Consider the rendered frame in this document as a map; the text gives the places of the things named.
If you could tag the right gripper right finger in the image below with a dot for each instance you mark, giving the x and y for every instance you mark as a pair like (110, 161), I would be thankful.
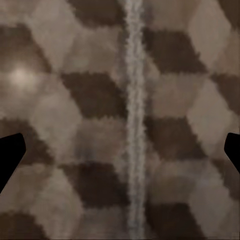
(232, 149)

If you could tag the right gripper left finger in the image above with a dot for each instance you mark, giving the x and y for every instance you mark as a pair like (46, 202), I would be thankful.
(12, 150)

